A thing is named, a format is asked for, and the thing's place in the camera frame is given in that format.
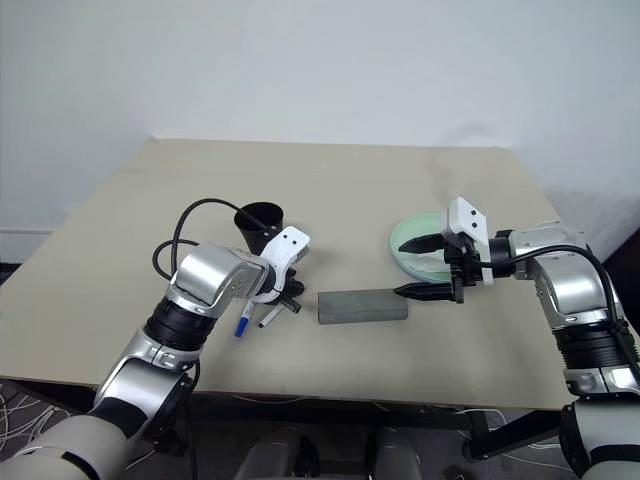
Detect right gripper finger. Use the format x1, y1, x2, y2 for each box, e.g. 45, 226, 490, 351
399, 233, 446, 256
393, 281, 456, 303

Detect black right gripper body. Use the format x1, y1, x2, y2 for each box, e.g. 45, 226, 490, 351
441, 233, 485, 305

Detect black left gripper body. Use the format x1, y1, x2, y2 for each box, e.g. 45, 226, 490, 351
272, 264, 303, 302

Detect light green plate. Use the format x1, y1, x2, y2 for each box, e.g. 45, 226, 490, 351
389, 211, 454, 284

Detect white marker with black cap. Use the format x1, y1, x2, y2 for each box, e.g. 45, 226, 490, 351
257, 304, 284, 330

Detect white marker with blue cap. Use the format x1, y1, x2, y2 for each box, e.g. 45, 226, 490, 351
234, 298, 257, 338

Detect grey glasses case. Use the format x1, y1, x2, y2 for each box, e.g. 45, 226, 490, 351
316, 287, 411, 327

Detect black plastic cup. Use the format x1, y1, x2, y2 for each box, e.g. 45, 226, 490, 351
233, 200, 286, 257

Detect dark grey rounded shape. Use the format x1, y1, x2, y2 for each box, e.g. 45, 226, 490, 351
233, 431, 322, 480
366, 426, 437, 480

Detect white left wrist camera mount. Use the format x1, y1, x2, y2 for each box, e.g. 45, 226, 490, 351
249, 225, 313, 305

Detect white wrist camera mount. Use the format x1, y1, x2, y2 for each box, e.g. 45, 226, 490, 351
249, 225, 313, 305
441, 196, 497, 288

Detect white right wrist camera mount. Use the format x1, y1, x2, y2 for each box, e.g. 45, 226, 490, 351
441, 196, 497, 288

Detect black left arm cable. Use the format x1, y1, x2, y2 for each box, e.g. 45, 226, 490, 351
151, 198, 272, 282

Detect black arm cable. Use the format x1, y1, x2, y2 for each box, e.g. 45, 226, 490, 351
476, 243, 640, 362
151, 198, 272, 282

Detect white floor cables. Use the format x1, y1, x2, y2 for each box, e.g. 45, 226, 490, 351
449, 405, 562, 452
0, 384, 72, 462

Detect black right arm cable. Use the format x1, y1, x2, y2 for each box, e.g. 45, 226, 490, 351
476, 243, 640, 362

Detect black metal table frame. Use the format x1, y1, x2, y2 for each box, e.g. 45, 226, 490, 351
93, 388, 572, 462

